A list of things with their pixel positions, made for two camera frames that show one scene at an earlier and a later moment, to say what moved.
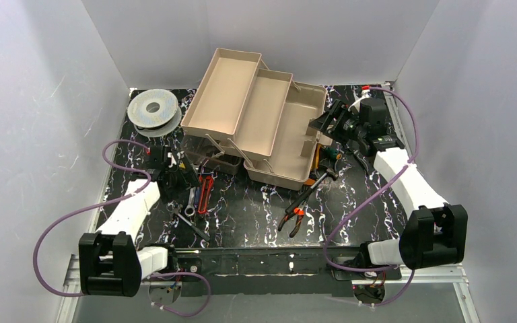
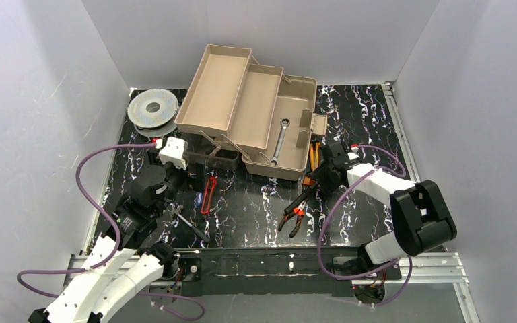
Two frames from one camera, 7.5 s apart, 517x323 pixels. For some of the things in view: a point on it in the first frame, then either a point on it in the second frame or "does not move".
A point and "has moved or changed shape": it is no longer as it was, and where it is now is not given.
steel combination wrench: [190, 210] -> [285, 124]
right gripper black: [334, 120] -> [322, 173]
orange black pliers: [299, 211] does not move
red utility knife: [207, 184] does not move
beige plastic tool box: [260, 114] has moved or changed shape
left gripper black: [180, 177] does not move
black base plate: [262, 272] does not move
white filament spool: [154, 113] does not move
